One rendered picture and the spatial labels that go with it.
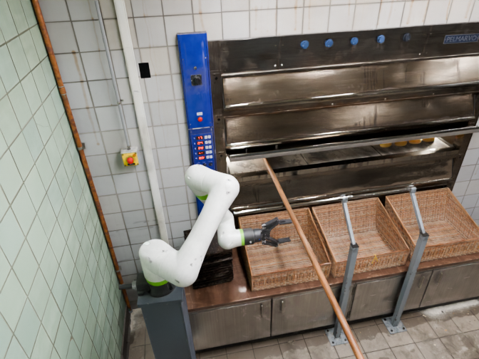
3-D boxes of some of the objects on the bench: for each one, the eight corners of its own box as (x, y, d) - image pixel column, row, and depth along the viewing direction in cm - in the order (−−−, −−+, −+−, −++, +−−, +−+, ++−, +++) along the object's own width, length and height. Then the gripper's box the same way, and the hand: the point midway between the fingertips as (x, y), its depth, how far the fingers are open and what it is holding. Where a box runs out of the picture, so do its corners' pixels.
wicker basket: (377, 221, 298) (383, 195, 282) (439, 213, 305) (448, 186, 290) (411, 264, 257) (420, 236, 242) (481, 253, 265) (495, 224, 250)
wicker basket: (237, 243, 281) (237, 216, 266) (306, 233, 289) (308, 206, 274) (250, 293, 241) (250, 263, 226) (330, 279, 248) (334, 250, 233)
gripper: (251, 214, 194) (289, 209, 197) (251, 247, 208) (287, 242, 211) (254, 222, 188) (294, 216, 191) (254, 256, 202) (291, 251, 205)
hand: (289, 230), depth 201 cm, fingers open, 13 cm apart
